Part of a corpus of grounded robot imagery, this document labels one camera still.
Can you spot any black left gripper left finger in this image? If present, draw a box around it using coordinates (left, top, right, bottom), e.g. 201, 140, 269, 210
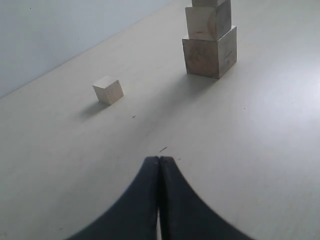
69, 156, 159, 240

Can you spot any largest wooden cube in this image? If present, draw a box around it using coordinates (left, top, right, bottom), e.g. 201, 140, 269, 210
182, 25, 238, 79

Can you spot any medium-large wooden cube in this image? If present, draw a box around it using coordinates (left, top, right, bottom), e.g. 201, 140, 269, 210
185, 0, 232, 41

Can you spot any smallest wooden cube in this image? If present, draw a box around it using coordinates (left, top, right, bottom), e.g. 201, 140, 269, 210
92, 76, 124, 106

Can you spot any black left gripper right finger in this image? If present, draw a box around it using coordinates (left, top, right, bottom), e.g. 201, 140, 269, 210
158, 156, 251, 240

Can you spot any medium-small wooden cube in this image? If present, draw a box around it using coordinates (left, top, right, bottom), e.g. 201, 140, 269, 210
191, 0, 226, 7

